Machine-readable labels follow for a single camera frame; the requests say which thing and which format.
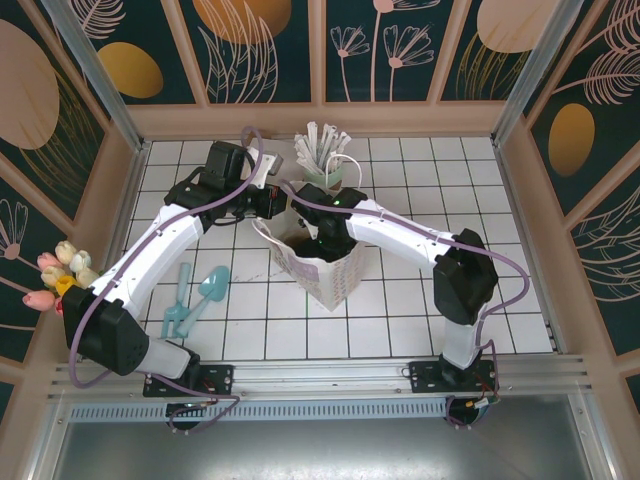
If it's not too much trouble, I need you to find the white printed paper bag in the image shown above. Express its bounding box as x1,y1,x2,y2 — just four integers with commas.
249,153,366,312

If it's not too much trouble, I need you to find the pale green straw holder cup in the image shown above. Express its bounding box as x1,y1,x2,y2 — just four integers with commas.
302,164,346,190

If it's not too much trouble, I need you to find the teal toy rake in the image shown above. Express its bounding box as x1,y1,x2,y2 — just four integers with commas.
162,262,194,340

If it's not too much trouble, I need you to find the teal toy shovel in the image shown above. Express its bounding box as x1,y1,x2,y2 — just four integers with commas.
172,266,231,339

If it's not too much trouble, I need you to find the artificial tulip bouquet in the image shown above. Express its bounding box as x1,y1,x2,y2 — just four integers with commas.
22,239,101,316

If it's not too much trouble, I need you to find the aluminium mounting rail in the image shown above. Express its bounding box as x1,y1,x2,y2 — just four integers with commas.
47,353,590,401

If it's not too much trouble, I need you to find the aluminium frame post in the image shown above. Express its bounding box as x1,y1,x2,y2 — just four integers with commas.
492,0,584,146
41,0,147,152

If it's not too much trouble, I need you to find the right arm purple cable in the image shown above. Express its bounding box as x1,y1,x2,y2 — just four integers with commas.
279,179,530,401

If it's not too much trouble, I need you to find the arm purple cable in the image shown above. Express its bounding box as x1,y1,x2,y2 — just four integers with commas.
279,179,530,401
69,125,266,437

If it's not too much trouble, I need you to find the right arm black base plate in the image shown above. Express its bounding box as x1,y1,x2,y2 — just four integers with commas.
408,360,501,396

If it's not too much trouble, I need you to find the slotted grey cable duct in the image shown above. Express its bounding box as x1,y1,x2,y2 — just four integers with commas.
67,402,450,422

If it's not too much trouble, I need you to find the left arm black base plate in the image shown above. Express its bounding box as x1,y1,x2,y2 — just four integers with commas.
143,363,235,399

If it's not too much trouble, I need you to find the multicoloured wire bundle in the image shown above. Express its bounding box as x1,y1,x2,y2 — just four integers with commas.
464,369,503,414

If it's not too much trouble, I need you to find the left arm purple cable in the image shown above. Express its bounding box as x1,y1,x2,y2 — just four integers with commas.
69,125,266,437

